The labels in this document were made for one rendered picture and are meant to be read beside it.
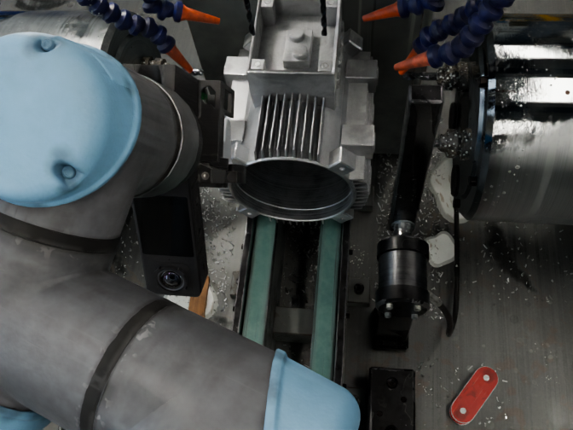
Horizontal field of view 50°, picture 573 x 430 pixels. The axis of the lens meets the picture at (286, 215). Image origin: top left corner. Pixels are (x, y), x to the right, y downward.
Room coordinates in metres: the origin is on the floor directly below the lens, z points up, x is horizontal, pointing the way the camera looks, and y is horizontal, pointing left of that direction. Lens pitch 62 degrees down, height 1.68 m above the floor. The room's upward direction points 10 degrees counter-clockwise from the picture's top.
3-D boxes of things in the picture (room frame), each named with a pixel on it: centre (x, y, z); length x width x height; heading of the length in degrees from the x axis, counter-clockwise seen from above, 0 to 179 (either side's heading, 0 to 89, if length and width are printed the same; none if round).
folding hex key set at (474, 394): (0.13, -0.21, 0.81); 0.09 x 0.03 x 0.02; 130
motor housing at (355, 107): (0.47, -0.04, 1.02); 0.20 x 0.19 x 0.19; 165
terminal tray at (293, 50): (0.51, -0.05, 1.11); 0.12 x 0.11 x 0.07; 165
